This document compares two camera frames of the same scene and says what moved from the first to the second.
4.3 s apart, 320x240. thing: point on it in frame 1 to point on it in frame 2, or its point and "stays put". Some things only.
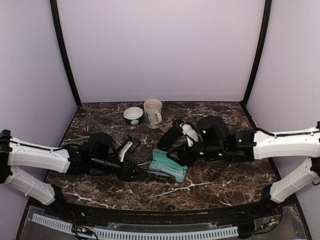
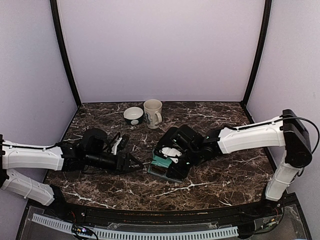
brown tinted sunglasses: x=160 y=174 to x=158 y=169
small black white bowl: x=133 y=115 stays put
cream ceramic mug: x=152 y=109 stays put
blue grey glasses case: x=164 y=163 stays put
